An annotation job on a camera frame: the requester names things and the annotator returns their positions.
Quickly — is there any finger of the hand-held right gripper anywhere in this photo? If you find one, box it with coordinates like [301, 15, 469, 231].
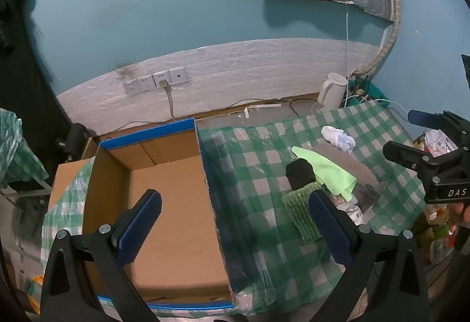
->
[382, 141, 465, 181]
[408, 109, 470, 151]

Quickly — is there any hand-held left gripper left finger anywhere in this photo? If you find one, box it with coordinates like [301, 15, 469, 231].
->
[40, 189, 163, 322]

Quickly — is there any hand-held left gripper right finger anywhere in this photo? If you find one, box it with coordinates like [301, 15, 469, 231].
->
[308, 189, 430, 322]

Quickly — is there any white plastic packet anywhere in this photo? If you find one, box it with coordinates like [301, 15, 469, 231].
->
[330, 193, 368, 225]

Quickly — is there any cardboard box with blue edge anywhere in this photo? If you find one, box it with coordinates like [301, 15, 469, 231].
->
[49, 117, 236, 311]

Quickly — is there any green bubble wrap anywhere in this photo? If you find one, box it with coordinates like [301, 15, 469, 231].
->
[281, 181, 325, 245]

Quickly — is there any grey cloth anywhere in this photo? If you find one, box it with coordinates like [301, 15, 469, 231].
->
[312, 141, 386, 213]

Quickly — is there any light green cloth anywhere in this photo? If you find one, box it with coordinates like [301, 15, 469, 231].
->
[291, 146, 358, 202]

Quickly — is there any black cloth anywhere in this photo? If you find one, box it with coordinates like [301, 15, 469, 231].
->
[286, 159, 316, 190]

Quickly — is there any person's right hand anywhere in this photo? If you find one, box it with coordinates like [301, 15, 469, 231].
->
[448, 202, 470, 235]

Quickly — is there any white crumpled bag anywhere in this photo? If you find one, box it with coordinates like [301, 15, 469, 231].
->
[414, 129, 460, 158]

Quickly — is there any white crumpled cloth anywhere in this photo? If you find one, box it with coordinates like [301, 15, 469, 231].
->
[321, 125, 357, 154]

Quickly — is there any green checked plastic sheet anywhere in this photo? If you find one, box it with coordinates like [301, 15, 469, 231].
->
[41, 157, 97, 266]
[0, 108, 49, 190]

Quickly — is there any white electric kettle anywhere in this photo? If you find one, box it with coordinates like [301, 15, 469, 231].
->
[316, 73, 349, 112]

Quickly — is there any green checked tablecloth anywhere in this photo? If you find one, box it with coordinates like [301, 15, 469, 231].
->
[196, 99, 432, 315]

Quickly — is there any black cylindrical device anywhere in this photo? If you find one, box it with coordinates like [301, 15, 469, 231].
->
[55, 123, 89, 163]

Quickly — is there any yellow packet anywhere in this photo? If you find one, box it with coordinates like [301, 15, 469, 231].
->
[27, 274, 49, 316]

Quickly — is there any white plastic strip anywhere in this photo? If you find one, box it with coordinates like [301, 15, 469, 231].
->
[244, 104, 282, 119]

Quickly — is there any hanging white cable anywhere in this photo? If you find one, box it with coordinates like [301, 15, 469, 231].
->
[345, 11, 351, 77]

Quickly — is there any striped flexible hose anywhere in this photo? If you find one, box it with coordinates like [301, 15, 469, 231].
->
[352, 0, 402, 77]

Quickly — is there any grey plug with cable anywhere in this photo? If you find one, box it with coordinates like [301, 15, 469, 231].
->
[159, 80, 176, 122]

